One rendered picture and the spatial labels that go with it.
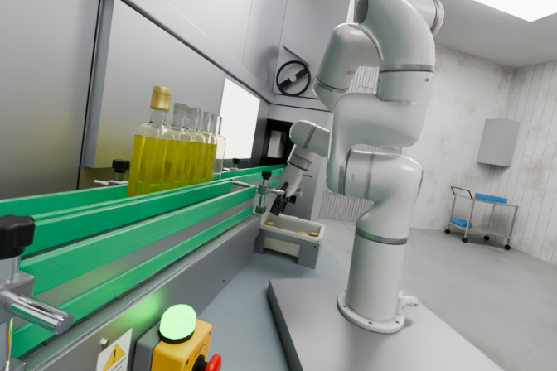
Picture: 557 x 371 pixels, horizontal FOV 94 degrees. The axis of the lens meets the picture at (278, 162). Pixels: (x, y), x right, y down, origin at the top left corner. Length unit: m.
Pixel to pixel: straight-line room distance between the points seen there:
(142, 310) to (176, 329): 0.05
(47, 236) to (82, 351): 0.13
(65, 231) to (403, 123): 0.49
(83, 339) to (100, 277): 0.05
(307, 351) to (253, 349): 0.09
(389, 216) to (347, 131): 0.17
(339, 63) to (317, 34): 1.12
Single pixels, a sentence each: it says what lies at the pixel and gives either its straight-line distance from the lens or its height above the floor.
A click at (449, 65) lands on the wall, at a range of 5.78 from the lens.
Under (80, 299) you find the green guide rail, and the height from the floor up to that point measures 0.91.
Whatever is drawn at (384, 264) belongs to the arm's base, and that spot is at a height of 0.91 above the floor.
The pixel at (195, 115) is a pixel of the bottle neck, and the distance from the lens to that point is 0.65.
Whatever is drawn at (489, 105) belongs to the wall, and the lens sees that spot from 6.41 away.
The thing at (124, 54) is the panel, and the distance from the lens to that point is 0.67.
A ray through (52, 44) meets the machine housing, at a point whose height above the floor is 1.19.
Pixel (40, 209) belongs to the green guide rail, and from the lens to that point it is 0.50.
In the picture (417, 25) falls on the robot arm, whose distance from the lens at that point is 0.49.
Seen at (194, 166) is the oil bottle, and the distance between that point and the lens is 0.64.
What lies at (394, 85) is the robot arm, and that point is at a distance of 0.48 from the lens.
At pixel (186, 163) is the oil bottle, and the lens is 0.60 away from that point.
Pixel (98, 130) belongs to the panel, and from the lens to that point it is 0.64.
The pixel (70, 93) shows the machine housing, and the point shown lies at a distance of 0.63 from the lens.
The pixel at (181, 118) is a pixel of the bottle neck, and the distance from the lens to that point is 0.60.
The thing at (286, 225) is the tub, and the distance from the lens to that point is 0.97.
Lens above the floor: 1.09
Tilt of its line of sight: 4 degrees down
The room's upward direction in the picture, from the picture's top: 10 degrees clockwise
